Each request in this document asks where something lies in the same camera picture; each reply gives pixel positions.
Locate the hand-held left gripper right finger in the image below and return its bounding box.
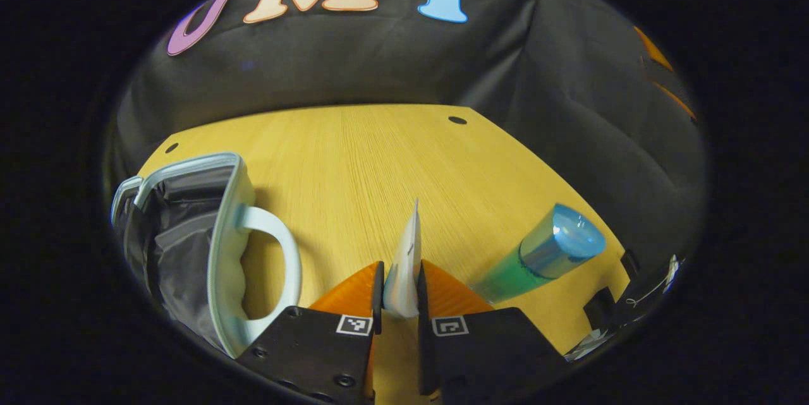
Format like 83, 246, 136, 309
416, 260, 569, 405

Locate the light blue suitcase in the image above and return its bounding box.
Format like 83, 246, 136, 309
111, 152, 303, 360

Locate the green bottle with blue cap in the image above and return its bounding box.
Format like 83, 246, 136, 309
471, 203, 607, 305

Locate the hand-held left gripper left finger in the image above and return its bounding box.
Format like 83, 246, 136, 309
235, 260, 386, 405

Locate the black backdrop cloth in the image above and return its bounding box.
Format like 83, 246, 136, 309
104, 0, 709, 279

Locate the white skin care tube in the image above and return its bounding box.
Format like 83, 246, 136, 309
382, 198, 423, 319

